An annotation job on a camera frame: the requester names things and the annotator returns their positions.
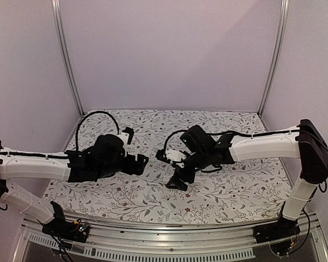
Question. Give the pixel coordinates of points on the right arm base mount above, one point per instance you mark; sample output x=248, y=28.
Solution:
x=280, y=229

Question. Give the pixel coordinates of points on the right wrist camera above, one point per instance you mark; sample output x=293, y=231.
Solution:
x=170, y=156

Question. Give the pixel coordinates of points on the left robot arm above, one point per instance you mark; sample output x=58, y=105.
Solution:
x=107, y=156

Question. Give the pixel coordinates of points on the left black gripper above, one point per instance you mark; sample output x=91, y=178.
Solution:
x=140, y=166

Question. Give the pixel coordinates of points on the front aluminium rail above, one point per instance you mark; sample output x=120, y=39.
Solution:
x=117, y=240

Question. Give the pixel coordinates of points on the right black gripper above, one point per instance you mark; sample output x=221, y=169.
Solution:
x=175, y=178

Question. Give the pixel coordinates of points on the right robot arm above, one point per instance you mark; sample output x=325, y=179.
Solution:
x=301, y=142

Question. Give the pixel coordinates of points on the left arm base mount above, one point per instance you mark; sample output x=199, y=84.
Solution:
x=59, y=227

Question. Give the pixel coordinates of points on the aluminium frame post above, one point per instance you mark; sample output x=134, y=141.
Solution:
x=281, y=28
x=56, y=10

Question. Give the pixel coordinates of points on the left aluminium frame post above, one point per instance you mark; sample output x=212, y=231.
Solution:
x=56, y=10

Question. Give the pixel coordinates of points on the floral patterned table mat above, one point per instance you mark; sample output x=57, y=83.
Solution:
x=251, y=190

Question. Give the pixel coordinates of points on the right aluminium frame post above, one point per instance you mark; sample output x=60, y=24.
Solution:
x=281, y=28

